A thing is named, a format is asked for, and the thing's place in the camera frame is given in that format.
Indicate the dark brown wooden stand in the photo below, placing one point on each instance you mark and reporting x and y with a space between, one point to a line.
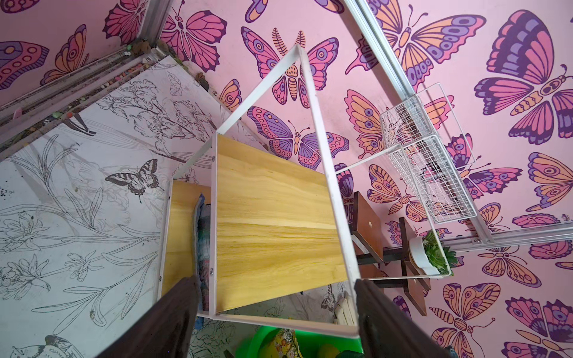
366 230

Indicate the white wire basket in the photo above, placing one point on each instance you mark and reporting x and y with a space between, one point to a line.
417 152

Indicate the aluminium cage frame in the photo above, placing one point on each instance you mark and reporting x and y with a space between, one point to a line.
402 95

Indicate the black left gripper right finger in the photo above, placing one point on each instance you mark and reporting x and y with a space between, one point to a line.
385 331

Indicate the succulents in white pot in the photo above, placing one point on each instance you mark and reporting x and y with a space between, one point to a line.
427 254

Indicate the white frame wooden shelf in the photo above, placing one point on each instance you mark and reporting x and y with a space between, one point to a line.
276 228

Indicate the green plastic mesh basket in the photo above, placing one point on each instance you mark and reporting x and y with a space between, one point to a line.
311 344

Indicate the floral bag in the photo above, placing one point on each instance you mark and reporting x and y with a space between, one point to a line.
201 240

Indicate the beige work glove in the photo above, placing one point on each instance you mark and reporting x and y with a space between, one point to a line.
345 313

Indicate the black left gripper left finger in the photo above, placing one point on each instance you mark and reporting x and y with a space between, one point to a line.
165 330

